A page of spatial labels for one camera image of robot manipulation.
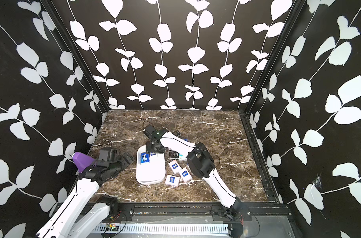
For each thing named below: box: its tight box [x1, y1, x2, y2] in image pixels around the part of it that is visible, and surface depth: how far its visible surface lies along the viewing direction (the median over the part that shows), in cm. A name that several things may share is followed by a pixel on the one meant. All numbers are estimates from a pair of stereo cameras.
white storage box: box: [135, 145, 166, 185], surface depth 84 cm
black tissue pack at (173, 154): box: [168, 149, 180, 160], surface depth 95 cm
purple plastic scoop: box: [71, 151, 97, 174], surface depth 76 cm
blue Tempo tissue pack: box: [140, 151, 150, 164], surface depth 92 cm
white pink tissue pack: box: [178, 167, 193, 183], surface depth 87 cm
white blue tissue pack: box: [165, 174, 181, 187], surface depth 84 cm
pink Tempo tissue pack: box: [168, 159, 182, 174], surface depth 90 cm
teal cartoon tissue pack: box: [178, 153, 187, 161], surface depth 94 cm
